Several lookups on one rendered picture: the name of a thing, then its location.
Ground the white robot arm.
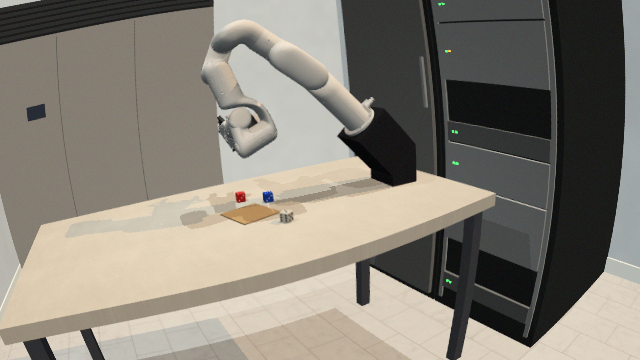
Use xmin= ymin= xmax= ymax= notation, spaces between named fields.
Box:
xmin=201 ymin=20 xmax=375 ymax=158

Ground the tan mat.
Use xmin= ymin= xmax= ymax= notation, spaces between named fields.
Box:
xmin=221 ymin=203 xmax=281 ymax=225

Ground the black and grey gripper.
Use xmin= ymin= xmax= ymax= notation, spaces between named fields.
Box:
xmin=217 ymin=115 xmax=236 ymax=152

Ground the red die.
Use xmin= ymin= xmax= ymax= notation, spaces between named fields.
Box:
xmin=235 ymin=191 xmax=246 ymax=203

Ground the blue die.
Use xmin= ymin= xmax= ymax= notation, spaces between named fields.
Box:
xmin=263 ymin=191 xmax=274 ymax=203

